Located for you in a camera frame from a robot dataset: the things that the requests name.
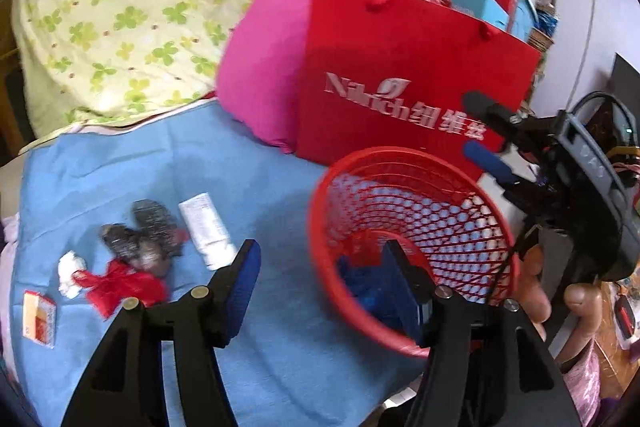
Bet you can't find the red white small carton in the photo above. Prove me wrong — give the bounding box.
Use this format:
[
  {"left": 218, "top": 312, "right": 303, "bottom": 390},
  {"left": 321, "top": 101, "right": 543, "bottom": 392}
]
[{"left": 23, "top": 291, "right": 56, "bottom": 348}]

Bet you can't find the white tissue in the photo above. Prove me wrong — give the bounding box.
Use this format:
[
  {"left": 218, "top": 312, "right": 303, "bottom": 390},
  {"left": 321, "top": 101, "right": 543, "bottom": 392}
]
[{"left": 58, "top": 251, "right": 87, "bottom": 299}]

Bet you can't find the black plastic bag trash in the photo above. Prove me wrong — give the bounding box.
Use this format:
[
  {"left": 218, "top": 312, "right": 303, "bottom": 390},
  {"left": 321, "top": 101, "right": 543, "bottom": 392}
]
[{"left": 100, "top": 199, "right": 189, "bottom": 279}]

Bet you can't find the white tube package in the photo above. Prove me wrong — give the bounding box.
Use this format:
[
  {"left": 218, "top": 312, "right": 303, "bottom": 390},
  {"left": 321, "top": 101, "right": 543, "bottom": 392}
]
[{"left": 179, "top": 193, "right": 238, "bottom": 271}]

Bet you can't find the red mesh trash basket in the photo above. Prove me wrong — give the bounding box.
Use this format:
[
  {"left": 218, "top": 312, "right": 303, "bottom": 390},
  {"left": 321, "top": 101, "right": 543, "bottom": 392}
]
[{"left": 308, "top": 147, "right": 520, "bottom": 359}]

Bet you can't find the person's right hand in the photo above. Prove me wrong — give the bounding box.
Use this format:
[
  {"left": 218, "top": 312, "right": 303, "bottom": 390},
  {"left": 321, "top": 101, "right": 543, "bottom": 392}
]
[{"left": 516, "top": 243, "right": 606, "bottom": 365}]

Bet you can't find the light blue cardboard box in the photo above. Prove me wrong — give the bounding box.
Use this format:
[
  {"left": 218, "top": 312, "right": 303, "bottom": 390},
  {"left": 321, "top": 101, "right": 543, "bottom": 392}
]
[{"left": 451, "top": 0, "right": 536, "bottom": 41}]

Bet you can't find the red Nilrich shopping bag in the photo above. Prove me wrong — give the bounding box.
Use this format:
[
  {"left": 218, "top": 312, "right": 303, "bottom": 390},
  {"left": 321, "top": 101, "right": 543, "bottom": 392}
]
[{"left": 295, "top": 0, "right": 539, "bottom": 180}]

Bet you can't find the blue blanket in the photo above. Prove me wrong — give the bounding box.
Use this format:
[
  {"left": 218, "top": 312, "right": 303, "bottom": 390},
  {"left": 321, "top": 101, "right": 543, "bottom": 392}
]
[{"left": 8, "top": 98, "right": 482, "bottom": 427}]

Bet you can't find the pink pillow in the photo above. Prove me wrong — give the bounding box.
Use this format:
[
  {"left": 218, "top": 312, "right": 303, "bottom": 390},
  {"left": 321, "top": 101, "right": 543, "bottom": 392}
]
[{"left": 215, "top": 0, "right": 311, "bottom": 154}]

